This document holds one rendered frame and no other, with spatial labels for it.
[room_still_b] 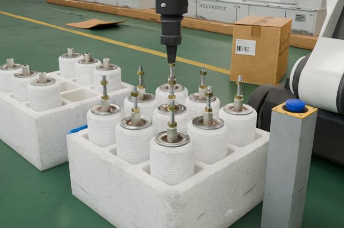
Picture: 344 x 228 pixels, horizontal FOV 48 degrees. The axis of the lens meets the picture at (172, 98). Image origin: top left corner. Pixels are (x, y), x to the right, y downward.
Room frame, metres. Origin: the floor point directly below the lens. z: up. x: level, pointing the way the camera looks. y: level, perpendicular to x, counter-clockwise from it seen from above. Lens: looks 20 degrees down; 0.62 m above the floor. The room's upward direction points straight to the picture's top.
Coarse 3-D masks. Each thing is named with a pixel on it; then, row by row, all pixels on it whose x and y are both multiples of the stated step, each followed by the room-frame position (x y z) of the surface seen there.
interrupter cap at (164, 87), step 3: (165, 84) 1.10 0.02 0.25; (177, 84) 1.10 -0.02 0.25; (159, 87) 1.07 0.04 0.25; (162, 87) 1.07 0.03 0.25; (165, 87) 1.08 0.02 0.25; (177, 87) 1.08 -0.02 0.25; (180, 87) 1.07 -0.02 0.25; (183, 87) 1.07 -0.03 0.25; (162, 90) 1.05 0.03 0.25; (165, 90) 1.04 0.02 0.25; (168, 90) 1.05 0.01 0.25; (174, 90) 1.04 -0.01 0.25; (177, 90) 1.05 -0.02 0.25; (180, 90) 1.04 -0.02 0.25
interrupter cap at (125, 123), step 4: (128, 116) 0.85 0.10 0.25; (144, 116) 0.85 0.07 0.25; (120, 120) 0.83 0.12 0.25; (124, 120) 0.83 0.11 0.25; (128, 120) 0.83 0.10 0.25; (144, 120) 0.83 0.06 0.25; (148, 120) 0.83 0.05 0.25; (120, 124) 0.81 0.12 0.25; (124, 124) 0.81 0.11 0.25; (128, 124) 0.82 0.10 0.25; (140, 124) 0.82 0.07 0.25; (144, 124) 0.81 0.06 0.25; (148, 124) 0.81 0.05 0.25; (124, 128) 0.79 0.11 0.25; (128, 128) 0.79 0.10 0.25; (132, 128) 0.78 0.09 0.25; (136, 128) 0.78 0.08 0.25; (140, 128) 0.79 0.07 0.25; (144, 128) 0.79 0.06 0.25
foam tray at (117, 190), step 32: (256, 128) 0.95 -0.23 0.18; (96, 160) 0.81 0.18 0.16; (224, 160) 0.77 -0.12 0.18; (256, 160) 0.84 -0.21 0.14; (96, 192) 0.82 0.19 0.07; (128, 192) 0.72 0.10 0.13; (160, 192) 0.65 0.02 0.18; (192, 192) 0.67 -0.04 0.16; (224, 192) 0.75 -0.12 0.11; (256, 192) 0.85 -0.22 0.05; (128, 224) 0.73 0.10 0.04; (160, 224) 0.65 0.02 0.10; (192, 224) 0.67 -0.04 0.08; (224, 224) 0.75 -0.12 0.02
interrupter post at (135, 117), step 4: (132, 112) 0.81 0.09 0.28; (140, 112) 0.82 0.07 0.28; (132, 116) 0.81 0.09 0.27; (136, 116) 0.81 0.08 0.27; (140, 116) 0.82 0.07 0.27; (132, 120) 0.81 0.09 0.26; (136, 120) 0.81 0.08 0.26; (140, 120) 0.82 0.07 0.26; (132, 124) 0.81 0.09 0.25; (136, 124) 0.81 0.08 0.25
